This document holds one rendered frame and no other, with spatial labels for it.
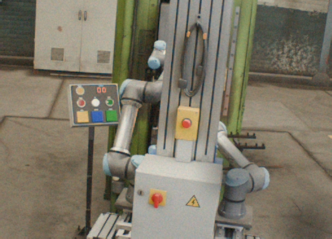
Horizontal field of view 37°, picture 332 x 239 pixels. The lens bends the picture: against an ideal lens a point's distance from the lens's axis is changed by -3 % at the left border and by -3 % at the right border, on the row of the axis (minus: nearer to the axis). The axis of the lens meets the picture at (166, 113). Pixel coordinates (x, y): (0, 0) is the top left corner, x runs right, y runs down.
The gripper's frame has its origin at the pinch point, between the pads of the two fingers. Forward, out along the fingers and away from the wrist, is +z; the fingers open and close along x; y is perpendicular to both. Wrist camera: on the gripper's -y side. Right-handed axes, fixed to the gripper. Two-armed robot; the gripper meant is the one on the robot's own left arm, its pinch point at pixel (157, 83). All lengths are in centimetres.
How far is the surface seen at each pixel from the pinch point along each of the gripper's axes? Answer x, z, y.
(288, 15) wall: 225, 285, -565
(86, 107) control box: -46.0, 13.0, 14.2
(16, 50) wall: -275, 346, -467
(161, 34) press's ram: -0.3, -22.2, -26.4
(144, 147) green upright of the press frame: -7, 62, 1
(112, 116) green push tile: -28.6, 20.2, 14.0
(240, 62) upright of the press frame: 58, 0, -32
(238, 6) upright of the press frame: 51, -35, -49
